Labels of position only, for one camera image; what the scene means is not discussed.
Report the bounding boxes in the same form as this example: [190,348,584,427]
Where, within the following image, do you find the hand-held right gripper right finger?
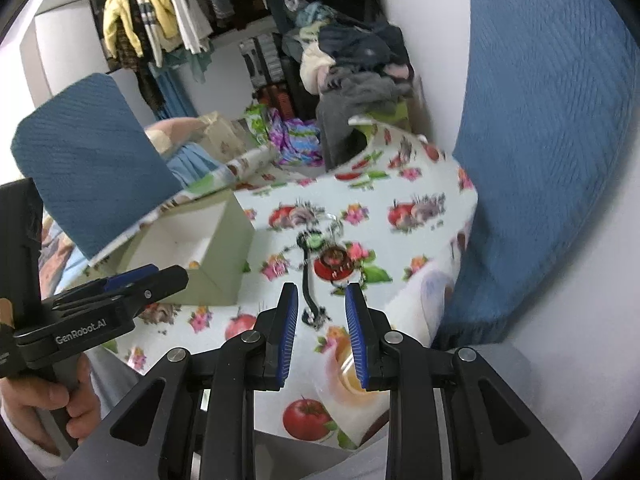
[345,282,583,480]

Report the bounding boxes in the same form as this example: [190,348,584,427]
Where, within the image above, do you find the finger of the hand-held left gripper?
[52,264,160,303]
[52,266,190,320]

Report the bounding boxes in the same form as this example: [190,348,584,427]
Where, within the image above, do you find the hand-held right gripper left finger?
[62,282,301,480]

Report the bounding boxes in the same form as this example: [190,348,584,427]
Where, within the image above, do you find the pale green box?
[92,192,257,308]

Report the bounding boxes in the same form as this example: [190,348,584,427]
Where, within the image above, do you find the person's left forearm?
[0,410,66,476]

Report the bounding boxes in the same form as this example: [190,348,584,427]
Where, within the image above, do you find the person's left hand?
[0,352,103,456]

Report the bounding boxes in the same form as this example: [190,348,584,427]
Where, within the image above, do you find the fruit and flower printed tablecloth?
[42,115,481,451]

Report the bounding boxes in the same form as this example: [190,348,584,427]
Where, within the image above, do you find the thin silver bangle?
[320,210,351,243]

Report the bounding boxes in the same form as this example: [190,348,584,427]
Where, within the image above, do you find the person's grey pants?
[85,345,546,480]

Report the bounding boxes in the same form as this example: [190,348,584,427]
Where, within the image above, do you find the small blue quilted cushion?
[11,72,186,261]

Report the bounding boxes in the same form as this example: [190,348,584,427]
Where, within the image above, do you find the light blue folded cloth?
[165,142,222,186]

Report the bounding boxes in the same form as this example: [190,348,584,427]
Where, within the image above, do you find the pink pillow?
[145,117,201,153]

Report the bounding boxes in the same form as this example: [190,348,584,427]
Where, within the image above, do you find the beige floral bag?
[200,112,251,161]

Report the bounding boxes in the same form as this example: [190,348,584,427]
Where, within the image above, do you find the colourful floral cloth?
[245,102,323,166]

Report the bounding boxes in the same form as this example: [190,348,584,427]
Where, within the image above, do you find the brown plaid hanging garment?
[115,20,166,111]

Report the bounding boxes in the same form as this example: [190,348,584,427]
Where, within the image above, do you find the red plaid item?
[255,85,296,118]

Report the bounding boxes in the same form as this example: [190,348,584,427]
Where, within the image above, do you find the green stool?
[350,100,412,136]

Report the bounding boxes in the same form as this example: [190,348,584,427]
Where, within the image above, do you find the grey garment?
[316,72,416,171]

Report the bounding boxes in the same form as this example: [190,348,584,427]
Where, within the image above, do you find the white cabinet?
[20,0,108,108]

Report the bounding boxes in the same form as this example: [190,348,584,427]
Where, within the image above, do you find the cream garment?
[300,42,337,96]

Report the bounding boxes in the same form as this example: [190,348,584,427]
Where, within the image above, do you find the white hanging shirt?
[165,0,213,53]

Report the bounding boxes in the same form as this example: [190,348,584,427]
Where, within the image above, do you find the large blue quilted cushion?
[432,0,640,348]

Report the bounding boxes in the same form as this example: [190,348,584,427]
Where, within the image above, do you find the yellow hanging jacket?
[102,0,181,61]

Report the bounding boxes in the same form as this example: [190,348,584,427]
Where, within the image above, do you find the dark navy garment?
[317,22,413,68]

